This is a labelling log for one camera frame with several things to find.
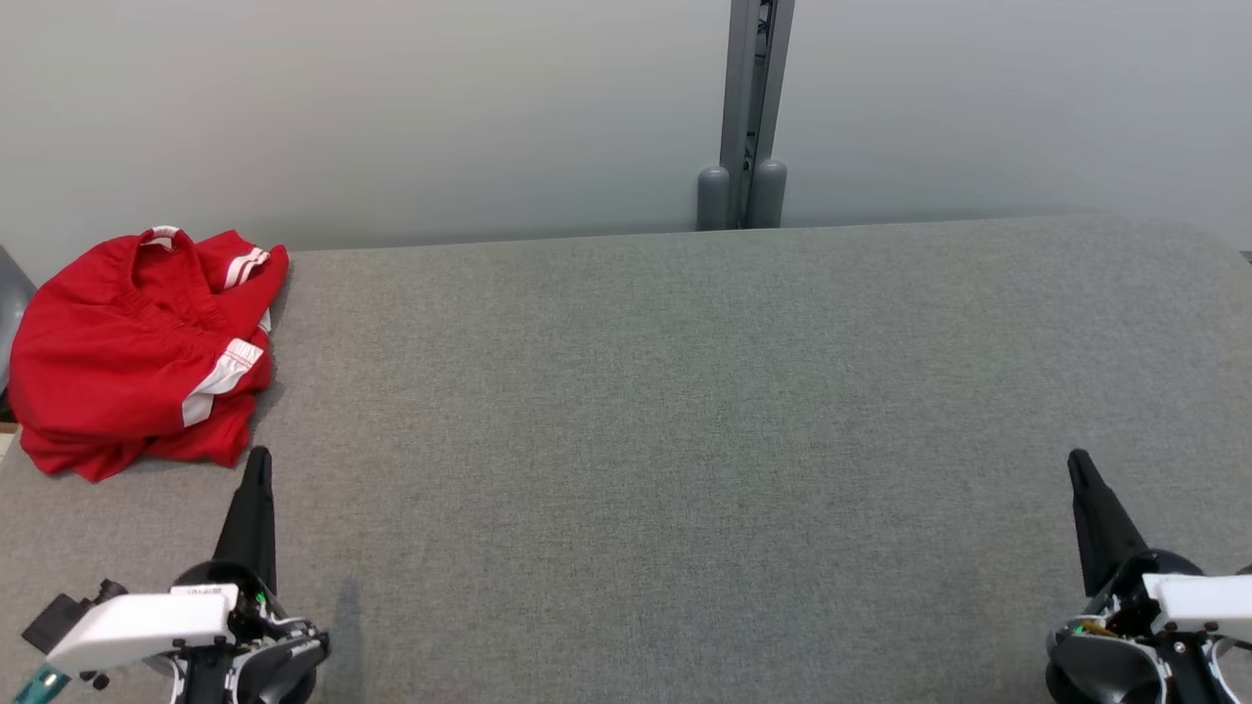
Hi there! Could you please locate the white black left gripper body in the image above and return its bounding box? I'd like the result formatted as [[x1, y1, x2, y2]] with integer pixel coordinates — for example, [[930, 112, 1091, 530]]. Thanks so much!
[[44, 560, 331, 704]]

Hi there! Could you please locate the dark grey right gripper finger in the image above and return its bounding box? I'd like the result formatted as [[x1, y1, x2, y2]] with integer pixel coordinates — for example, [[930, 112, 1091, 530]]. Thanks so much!
[[1066, 448, 1151, 598]]

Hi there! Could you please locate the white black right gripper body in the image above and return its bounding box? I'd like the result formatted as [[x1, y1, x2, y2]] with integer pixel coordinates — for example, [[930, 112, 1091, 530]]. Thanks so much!
[[1045, 550, 1252, 704]]

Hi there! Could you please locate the grey cylinder foot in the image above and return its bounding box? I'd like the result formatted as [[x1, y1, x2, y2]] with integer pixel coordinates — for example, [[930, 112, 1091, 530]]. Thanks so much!
[[750, 159, 788, 230], [696, 166, 732, 233]]

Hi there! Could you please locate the grey partition post with slot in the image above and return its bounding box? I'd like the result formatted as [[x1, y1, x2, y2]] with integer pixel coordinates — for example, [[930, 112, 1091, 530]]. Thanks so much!
[[720, 0, 796, 231]]

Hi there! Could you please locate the red white numbered jersey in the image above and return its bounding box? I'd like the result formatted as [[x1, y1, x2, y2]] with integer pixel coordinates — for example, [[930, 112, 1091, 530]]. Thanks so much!
[[20, 227, 291, 483]]

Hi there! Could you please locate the teal cable connector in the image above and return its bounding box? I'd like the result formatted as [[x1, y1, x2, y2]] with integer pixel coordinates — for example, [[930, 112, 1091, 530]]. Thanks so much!
[[15, 663, 71, 704]]

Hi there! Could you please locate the grey plastic chair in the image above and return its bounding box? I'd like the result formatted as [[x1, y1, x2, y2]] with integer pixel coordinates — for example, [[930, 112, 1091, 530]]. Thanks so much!
[[0, 244, 38, 397]]

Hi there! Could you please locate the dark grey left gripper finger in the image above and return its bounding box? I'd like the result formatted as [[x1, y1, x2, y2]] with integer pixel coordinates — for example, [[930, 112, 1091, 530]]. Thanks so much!
[[213, 447, 279, 594]]

